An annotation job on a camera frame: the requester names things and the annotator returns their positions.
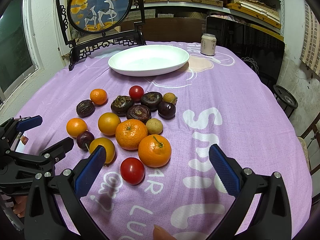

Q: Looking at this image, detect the dark cherry with stem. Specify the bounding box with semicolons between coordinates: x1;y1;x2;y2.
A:
76;131;94;151

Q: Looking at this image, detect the small orange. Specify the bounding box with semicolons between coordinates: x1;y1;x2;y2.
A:
66;118;88;138

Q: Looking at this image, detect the dark water chestnut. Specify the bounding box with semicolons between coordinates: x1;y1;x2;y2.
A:
126;105;151;124
76;99;95;118
140;92;163;112
111;95;134;116

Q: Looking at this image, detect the yellow orange tomato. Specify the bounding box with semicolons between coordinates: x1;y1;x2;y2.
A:
98;112;121;136
89;137;116;165

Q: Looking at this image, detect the small mandarin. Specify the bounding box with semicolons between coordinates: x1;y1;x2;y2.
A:
90;89;107;105

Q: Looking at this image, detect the red tomato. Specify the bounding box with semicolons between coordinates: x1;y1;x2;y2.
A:
120;157;145;185
129;86;144;102

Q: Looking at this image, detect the large mandarin with stem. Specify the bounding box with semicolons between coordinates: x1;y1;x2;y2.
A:
138;134;171;168

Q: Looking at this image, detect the tan longan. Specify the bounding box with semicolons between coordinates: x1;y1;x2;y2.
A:
163;93;177;105
146;118;163;134

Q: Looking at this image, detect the dark plum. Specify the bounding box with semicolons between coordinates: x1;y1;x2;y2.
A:
158;101;176;120

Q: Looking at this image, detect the operator left hand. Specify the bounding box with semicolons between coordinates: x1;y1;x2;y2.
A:
13;196;28;218

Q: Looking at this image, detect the operator right hand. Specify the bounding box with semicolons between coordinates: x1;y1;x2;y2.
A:
153;225;176;240

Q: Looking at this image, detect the window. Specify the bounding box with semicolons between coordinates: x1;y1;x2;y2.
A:
0;0;42;104

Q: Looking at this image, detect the wooden chair right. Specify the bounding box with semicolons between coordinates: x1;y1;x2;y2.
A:
297;119;320;176

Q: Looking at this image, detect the purple printed tablecloth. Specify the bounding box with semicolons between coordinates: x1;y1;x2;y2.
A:
18;43;312;239

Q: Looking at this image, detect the black speaker stool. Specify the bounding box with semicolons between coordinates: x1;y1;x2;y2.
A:
273;85;298;118

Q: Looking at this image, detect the deer painting screen stand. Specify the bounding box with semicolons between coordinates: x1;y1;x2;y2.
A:
55;0;146;70

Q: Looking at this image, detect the white oval plate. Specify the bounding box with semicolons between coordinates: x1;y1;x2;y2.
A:
108;44;190;77

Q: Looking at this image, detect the dark wooden chair back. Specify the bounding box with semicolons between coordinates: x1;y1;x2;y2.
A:
120;17;207;46

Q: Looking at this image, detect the beige drink can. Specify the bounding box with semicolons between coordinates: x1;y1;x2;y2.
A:
201;34;216;56

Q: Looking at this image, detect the wooden shelf with boxes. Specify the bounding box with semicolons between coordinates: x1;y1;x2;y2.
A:
143;0;284;34

